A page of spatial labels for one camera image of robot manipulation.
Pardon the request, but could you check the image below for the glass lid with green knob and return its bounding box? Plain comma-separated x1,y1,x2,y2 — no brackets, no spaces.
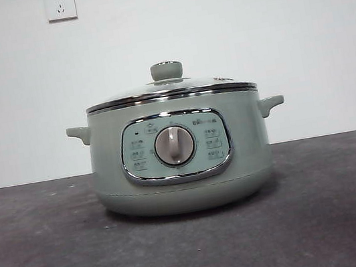
81,47,258,116

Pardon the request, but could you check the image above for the pale green electric cooking pot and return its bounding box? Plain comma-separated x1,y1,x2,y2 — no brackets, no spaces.
61,73,300,230

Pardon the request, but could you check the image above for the white wall socket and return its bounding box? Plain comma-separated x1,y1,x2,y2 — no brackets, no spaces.
44,0,78,24

